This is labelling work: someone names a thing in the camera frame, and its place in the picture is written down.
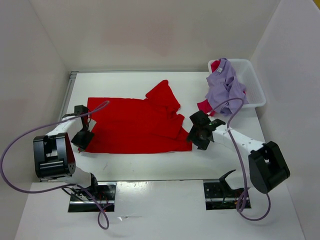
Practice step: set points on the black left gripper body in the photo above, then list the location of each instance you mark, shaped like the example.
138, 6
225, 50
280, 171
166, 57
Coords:
81, 139

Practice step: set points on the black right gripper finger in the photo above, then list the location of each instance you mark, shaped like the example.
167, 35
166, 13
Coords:
193, 135
202, 144

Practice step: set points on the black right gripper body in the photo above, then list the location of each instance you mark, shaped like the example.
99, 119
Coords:
195, 138

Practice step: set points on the red t shirt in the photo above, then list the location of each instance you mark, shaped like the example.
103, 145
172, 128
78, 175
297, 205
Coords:
139, 126

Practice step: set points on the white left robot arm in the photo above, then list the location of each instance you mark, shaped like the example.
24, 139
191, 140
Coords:
54, 157

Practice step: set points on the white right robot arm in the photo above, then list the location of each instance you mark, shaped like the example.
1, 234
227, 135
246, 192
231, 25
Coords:
266, 163

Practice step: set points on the magenta t shirt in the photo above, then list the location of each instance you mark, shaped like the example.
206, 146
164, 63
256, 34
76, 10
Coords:
205, 106

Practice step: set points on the lilac t shirt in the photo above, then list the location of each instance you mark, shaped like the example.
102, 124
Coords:
225, 87

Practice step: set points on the white plastic basket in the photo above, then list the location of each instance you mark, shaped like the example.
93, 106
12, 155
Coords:
234, 78

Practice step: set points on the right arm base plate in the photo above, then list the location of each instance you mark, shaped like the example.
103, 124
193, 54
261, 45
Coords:
219, 196

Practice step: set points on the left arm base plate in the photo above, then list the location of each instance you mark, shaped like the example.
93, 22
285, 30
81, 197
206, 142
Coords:
81, 202

